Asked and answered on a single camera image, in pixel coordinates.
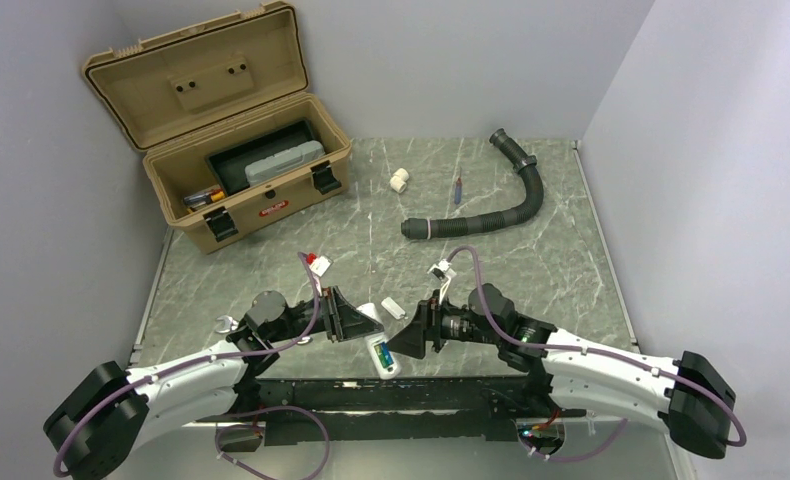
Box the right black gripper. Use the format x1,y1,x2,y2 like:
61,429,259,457
385,289,502,359

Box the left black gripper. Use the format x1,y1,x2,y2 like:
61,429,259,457
268,285,384,343

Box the blue battery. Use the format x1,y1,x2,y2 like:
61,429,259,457
378,342,395,371

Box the white remote control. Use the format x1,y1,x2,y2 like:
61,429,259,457
358,302,401,380

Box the green battery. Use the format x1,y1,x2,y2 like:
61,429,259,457
374,342,390,370

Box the white battery cover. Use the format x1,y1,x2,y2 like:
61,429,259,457
381,297,406,319

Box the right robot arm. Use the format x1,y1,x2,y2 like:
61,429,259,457
389,283,736,459

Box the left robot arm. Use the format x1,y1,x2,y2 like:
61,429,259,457
43,287,384,479

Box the silver open-end wrench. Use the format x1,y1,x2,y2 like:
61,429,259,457
213,315,313,345

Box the white pipe fitting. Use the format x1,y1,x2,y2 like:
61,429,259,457
389,168,410,194

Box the grey plastic case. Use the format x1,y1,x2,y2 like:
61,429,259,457
244,140,325,187

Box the black tray in toolbox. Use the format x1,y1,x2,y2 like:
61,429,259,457
206,120,326,196

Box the orange black tool in toolbox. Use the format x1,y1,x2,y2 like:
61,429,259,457
183,185,226,212

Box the tan plastic toolbox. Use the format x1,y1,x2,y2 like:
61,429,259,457
83,1,351,254

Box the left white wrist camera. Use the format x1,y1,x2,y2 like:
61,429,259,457
304,252,332,277

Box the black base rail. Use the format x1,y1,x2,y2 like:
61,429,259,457
209,375,584,446

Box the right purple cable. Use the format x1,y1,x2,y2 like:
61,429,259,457
444,246,747,465

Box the purple cable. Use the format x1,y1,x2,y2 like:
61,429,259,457
51,251,333,480
444,246,747,465

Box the black corrugated hose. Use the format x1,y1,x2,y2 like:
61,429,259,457
400,128,546,241

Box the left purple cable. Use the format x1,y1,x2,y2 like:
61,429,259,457
51,251,333,480

